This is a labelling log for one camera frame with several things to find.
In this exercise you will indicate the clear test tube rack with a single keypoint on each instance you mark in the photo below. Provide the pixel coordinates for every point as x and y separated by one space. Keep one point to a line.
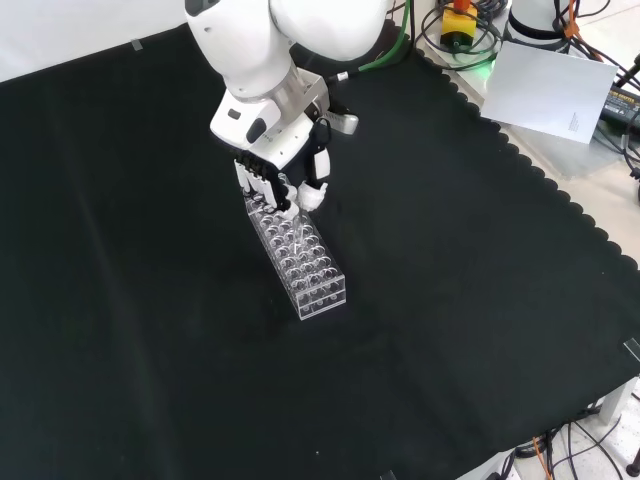
312 295

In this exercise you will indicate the clear cloth clip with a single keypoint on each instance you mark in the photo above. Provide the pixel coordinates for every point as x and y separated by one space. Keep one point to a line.
633 348
136 46
387 475

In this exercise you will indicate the black power brick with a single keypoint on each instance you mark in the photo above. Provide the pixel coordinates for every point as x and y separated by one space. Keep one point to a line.
622 105

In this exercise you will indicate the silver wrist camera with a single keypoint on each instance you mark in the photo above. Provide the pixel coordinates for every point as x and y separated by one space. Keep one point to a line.
345 124

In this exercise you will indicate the pale board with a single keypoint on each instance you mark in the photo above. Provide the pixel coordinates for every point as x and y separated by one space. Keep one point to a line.
545 90

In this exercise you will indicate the white table leg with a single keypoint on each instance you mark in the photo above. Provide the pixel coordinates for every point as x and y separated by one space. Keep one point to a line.
617 400

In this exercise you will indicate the yellow stop button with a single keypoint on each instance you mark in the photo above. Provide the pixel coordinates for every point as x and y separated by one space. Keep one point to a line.
457 25

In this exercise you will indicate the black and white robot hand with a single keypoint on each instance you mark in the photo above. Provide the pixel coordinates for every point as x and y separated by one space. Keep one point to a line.
270 135

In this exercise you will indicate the black bench cloth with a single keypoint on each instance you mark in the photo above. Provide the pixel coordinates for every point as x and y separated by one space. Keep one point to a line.
150 300

